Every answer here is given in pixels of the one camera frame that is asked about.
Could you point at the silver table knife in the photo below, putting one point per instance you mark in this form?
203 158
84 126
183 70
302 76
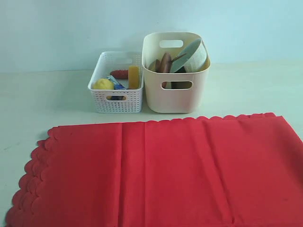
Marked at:
152 66

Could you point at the wooden chopstick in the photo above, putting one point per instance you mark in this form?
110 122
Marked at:
178 57

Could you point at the brown wooden plate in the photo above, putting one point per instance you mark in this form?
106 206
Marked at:
165 63

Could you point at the dark wooden spoon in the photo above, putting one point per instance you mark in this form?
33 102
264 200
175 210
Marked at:
157 65

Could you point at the red sausage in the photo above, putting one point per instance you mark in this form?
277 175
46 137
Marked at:
119 74

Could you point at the yellow cheese wedge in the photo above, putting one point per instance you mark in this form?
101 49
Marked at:
133 77

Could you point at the yellow lemon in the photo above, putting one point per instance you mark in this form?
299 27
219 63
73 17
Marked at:
103 84

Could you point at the white ceramic bowl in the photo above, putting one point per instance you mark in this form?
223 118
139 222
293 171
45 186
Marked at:
193 60

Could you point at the white perforated plastic basket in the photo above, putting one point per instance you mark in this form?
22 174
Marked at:
117 100

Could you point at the red scalloped placemat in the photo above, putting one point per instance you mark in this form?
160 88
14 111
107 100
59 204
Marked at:
232 171

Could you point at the cream plastic bin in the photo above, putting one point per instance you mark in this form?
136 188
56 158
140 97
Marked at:
179 92

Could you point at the blue white milk carton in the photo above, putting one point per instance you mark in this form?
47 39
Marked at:
117 86

